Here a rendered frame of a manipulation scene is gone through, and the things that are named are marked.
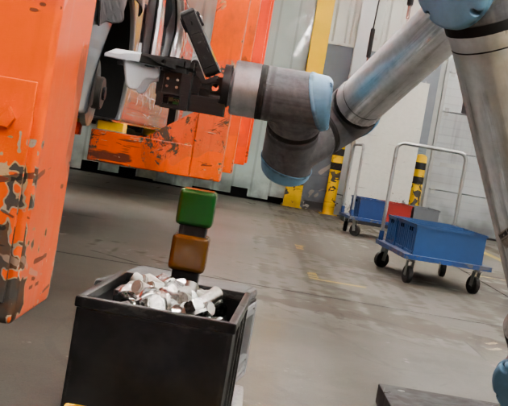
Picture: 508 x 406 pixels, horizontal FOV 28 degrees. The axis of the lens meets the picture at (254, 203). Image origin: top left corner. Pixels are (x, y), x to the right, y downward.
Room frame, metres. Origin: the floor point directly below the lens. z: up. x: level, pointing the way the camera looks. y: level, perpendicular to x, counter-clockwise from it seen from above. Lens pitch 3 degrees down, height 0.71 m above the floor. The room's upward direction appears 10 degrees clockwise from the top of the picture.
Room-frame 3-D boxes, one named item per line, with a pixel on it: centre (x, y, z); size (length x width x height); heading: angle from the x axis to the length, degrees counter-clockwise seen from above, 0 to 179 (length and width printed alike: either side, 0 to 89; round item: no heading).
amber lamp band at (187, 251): (1.11, 0.06, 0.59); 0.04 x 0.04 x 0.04; 0
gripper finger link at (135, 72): (1.61, 0.22, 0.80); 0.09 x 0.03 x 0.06; 123
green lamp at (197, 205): (1.11, 0.06, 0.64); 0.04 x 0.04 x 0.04; 0
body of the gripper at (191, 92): (1.66, 0.13, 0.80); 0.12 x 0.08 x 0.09; 90
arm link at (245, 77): (1.67, 0.05, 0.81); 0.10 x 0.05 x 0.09; 0
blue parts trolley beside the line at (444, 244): (7.19, -1.30, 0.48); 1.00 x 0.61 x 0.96; 5
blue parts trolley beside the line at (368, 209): (10.80, -1.46, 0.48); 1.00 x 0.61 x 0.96; 96
